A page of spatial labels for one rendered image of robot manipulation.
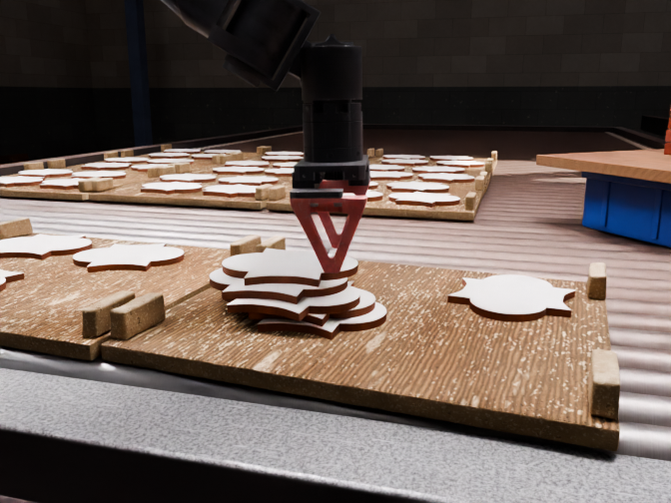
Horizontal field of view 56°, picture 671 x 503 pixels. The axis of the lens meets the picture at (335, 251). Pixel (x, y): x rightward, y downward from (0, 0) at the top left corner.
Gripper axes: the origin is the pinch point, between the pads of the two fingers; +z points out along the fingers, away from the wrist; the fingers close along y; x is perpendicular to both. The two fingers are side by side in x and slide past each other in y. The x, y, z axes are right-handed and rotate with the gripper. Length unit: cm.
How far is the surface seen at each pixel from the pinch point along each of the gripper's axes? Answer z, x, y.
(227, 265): 1.1, -10.7, 1.6
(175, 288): 5.2, -18.1, -3.8
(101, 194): 5, -57, -71
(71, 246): 3.9, -37.6, -19.3
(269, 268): 1.1, -6.3, 2.4
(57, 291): 4.9, -30.5, -1.7
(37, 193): 5, -73, -73
